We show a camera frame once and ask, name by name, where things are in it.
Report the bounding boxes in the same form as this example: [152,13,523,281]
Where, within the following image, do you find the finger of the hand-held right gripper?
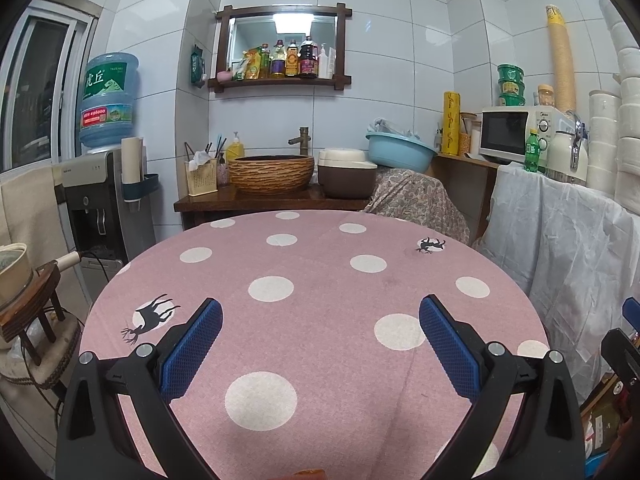
[600,329,640,403]
[622,297,640,332]

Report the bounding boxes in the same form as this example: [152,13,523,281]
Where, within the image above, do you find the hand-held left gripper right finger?
[419,294,586,480]

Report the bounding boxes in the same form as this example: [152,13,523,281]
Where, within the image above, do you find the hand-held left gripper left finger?
[55,297,223,480]

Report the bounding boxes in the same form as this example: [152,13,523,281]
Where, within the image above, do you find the white cloth cover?
[472,164,640,406]

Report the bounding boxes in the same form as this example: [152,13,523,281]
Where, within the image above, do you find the pink polka-dot tablecloth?
[77,210,551,480]

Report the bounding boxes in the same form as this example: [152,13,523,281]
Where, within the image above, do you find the paisley cloth cover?
[365,167,471,246]

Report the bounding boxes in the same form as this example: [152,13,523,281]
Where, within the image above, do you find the wooden vanity counter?
[174,184,373,231]

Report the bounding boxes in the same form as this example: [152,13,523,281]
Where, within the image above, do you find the wooden side cabinet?
[432,152,501,241]

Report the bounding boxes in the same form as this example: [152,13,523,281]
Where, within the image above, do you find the wooden stool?
[0,262,68,366]

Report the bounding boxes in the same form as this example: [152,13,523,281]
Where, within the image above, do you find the teal cup holder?
[122,174,160,203]

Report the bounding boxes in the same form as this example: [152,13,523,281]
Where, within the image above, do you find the cream kettle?
[546,112,590,186]

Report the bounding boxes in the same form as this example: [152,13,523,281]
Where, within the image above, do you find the stacks of white paper bowls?
[587,0,640,211]

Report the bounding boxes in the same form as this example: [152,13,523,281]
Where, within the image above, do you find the water dispenser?
[54,150,156,301]

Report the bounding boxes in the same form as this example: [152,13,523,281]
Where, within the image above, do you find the green soda bottle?
[524,129,548,175]

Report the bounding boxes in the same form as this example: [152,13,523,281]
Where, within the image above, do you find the woven sink basin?
[229,155,316,196]

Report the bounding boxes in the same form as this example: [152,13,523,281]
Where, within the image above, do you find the cream round pot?
[0,242,41,311]

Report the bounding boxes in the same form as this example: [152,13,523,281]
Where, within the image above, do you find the white paper cup tube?
[121,136,146,203]

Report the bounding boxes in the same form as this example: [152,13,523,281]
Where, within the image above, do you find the blue plastic basin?
[366,131,437,173]

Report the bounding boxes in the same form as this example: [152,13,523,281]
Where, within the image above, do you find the brown rice cooker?
[317,147,378,200]

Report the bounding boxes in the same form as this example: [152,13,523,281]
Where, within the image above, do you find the yellow soap dispenser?
[226,131,246,163]

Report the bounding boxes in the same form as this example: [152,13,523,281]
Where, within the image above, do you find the glass jar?
[459,112,482,156]

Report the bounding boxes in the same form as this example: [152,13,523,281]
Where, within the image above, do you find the white microwave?
[479,106,571,166]

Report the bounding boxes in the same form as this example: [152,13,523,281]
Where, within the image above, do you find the yellow wrap roll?
[441,91,462,157]

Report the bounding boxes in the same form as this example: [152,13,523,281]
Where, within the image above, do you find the grey plastic bag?
[372,117,421,139]

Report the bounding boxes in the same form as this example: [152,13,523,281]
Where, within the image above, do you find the bronze faucet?
[288,127,312,157]

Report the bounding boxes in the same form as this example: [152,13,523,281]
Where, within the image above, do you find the blue water jug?
[78,52,139,153]

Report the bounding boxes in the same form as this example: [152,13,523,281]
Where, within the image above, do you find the tall stack of paper cups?
[545,5,578,113]

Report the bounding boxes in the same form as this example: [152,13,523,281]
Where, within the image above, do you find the wooden framed mirror shelf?
[207,4,353,93]

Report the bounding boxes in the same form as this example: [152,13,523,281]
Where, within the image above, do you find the yellow green seasoning packet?
[244,45,271,81]

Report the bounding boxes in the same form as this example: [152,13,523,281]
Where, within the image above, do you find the window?
[0,0,101,173]

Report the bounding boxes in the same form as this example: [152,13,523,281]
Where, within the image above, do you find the dark soy sauce bottle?
[299,36,319,79]

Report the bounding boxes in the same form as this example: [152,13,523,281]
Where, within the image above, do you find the rope-wrapped round base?
[0,310,83,391]

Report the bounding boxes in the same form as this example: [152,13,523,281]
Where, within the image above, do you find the green wall-hung packet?
[189,45,207,88]

